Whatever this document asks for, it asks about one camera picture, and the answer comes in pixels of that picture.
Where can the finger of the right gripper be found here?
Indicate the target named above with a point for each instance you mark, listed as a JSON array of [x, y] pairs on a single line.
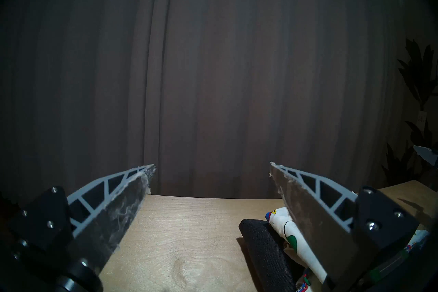
[[427, 154]]

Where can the light wooden table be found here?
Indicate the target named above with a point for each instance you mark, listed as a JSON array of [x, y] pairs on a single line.
[[191, 243]]

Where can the white paper plant tag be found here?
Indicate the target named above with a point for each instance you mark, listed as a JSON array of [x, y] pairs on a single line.
[[421, 117]]

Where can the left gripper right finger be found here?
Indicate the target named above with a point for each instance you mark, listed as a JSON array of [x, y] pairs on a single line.
[[325, 223]]

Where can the grey pleated curtain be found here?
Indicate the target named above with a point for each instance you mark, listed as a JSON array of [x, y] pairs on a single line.
[[222, 72]]

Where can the tall dark leafy plant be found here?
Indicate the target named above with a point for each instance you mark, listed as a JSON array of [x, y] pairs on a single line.
[[419, 75]]

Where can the white bear print shorts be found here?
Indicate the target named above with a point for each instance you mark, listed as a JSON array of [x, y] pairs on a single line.
[[294, 236]]

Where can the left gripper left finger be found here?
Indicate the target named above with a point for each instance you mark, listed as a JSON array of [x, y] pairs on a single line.
[[102, 216]]

